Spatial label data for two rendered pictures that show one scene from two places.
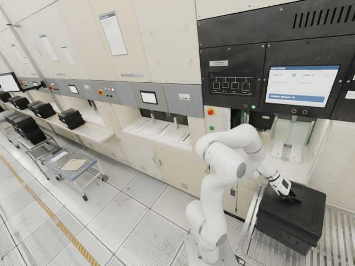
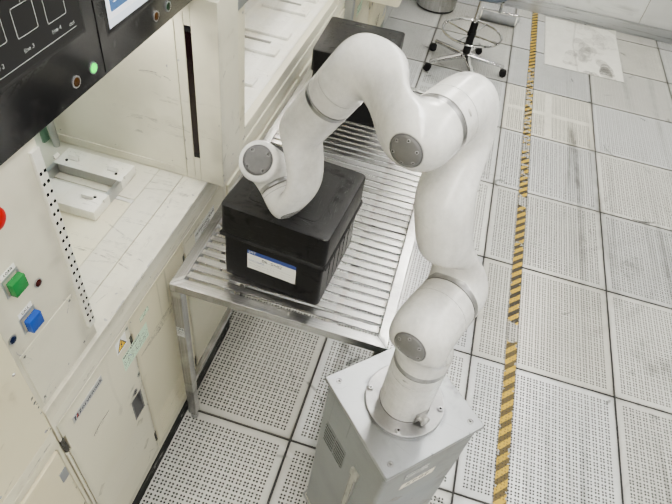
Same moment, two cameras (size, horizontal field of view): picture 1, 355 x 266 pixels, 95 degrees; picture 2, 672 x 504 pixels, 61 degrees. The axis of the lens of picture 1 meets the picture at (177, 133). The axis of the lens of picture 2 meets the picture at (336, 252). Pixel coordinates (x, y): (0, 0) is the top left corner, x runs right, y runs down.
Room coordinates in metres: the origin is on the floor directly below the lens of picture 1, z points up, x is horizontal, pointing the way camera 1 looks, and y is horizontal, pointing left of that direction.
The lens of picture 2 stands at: (0.98, 0.43, 1.96)
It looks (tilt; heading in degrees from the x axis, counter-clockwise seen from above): 46 degrees down; 239
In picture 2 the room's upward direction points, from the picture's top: 10 degrees clockwise
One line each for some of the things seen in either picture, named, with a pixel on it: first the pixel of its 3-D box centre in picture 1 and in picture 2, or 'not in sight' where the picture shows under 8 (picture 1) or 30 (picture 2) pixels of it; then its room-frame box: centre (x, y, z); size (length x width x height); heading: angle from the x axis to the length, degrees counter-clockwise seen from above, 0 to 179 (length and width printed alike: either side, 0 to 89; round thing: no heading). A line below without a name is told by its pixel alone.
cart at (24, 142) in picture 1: (39, 145); not in sight; (3.21, 3.03, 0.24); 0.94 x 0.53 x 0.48; 50
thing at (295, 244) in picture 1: (286, 215); (292, 234); (0.51, -0.58, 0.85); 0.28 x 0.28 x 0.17; 45
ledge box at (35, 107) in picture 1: (43, 110); not in sight; (3.38, 2.62, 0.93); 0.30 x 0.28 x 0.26; 53
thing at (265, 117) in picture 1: (262, 113); not in sight; (1.43, -0.90, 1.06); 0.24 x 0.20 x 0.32; 51
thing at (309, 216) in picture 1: (290, 203); (295, 198); (0.51, -0.58, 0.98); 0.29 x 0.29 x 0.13; 45
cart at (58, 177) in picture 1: (76, 169); not in sight; (2.11, 1.75, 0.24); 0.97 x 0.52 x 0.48; 53
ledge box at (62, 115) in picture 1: (71, 119); not in sight; (2.61, 1.70, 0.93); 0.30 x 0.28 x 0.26; 47
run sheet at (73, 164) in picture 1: (73, 164); not in sight; (1.98, 1.63, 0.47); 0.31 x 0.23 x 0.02; 72
